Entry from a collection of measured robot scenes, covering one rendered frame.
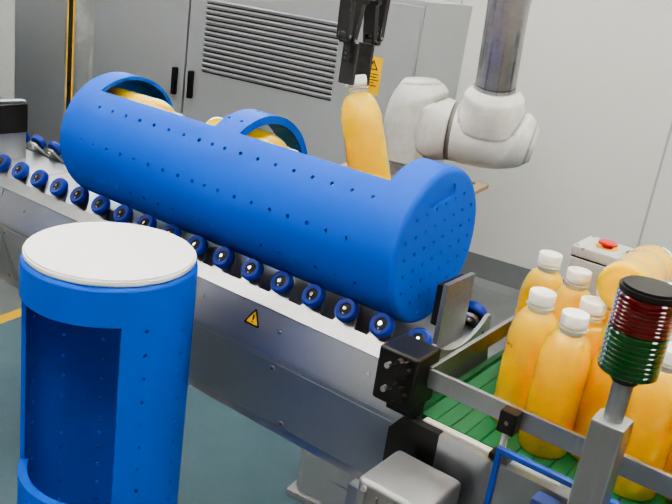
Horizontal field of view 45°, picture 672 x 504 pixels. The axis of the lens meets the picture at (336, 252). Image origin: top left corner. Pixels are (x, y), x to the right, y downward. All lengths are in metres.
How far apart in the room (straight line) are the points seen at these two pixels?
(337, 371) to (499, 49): 0.93
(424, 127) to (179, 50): 1.83
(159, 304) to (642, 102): 3.23
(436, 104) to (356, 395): 0.93
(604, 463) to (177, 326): 0.71
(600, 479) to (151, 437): 0.75
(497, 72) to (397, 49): 1.17
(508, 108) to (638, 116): 2.20
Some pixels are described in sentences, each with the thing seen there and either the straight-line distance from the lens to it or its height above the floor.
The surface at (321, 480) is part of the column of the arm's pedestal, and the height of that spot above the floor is 0.09.
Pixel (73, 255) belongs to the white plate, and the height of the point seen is 1.04.
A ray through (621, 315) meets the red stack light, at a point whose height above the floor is 1.23.
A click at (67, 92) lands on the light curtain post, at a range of 2.58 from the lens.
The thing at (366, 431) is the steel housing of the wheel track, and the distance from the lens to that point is 1.46.
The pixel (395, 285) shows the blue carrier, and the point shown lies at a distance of 1.32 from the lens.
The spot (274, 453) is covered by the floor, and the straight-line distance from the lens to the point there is 2.74.
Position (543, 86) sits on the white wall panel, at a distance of 4.28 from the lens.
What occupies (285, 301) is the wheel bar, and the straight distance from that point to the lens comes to 1.50.
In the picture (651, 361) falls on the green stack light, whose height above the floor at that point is 1.19.
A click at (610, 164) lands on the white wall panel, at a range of 4.25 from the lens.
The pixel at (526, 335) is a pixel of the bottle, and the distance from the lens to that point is 1.22.
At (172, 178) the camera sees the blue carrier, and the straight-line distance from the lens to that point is 1.60.
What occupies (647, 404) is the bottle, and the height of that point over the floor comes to 1.05.
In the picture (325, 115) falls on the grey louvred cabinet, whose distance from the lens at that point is 3.31.
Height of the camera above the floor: 1.52
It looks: 19 degrees down
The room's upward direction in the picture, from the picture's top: 8 degrees clockwise
